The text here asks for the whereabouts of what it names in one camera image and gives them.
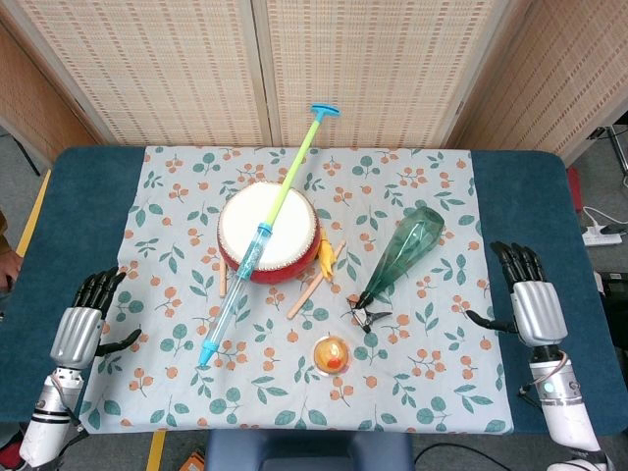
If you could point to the red drum with white skin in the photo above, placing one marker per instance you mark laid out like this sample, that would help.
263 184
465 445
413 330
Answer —
299 221

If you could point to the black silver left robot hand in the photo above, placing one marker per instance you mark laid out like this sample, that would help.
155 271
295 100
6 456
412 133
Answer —
78 329

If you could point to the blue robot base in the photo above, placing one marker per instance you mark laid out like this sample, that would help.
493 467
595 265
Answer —
309 449

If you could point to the dark blue table mat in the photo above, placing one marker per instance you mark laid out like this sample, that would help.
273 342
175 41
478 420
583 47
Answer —
73 196

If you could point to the blue green water pump toy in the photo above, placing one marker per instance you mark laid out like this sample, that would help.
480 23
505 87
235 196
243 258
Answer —
250 260

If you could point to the white power strip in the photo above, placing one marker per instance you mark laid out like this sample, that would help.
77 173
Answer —
598 239

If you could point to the yellow rubber chicken toy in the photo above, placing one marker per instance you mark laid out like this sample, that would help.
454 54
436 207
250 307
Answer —
326 260

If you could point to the white metal wire rack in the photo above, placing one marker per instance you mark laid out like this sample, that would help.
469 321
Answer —
619 147

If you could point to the woven folding screen panel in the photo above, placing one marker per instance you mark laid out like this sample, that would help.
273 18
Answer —
29 98
162 68
564 64
382 64

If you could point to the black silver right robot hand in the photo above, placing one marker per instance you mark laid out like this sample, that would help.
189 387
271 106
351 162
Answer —
537 309

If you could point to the orange jelly cup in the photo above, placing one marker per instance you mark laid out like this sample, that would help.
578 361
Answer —
332 355

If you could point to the orange box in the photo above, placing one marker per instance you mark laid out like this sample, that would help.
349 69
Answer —
195 462

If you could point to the person in brown clothing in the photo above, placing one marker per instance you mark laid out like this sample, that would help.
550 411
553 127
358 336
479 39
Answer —
7 265

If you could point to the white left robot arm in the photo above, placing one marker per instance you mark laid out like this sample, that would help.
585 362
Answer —
46 422

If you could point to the black case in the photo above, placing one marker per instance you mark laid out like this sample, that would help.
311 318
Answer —
613 284

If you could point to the green spray bottle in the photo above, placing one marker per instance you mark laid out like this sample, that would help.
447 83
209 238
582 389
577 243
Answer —
407 250

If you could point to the long wooden drumstick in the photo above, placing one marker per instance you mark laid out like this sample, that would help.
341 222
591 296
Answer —
306 297

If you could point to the leaf and berry print tablecloth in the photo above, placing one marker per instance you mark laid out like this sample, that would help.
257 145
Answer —
275 392

